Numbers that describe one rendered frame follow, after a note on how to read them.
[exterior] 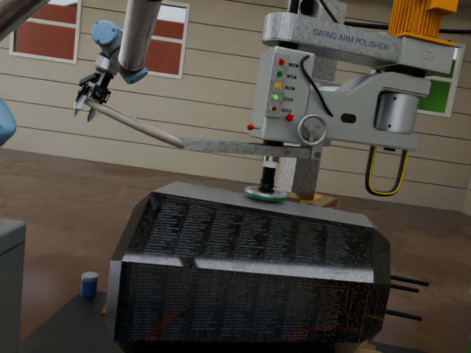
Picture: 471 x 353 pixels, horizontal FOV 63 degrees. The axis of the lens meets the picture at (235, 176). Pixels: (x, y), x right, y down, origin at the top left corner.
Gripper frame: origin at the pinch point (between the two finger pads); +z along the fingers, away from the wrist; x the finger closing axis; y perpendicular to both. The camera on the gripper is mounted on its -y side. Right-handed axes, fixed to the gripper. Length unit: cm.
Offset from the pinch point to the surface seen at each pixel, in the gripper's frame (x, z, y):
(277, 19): 51, -75, 25
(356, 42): 82, -84, 47
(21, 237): -20, 37, 41
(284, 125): 69, -35, 39
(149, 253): 33, 39, 35
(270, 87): 56, -46, 34
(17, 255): -20, 42, 43
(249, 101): 484, -120, -407
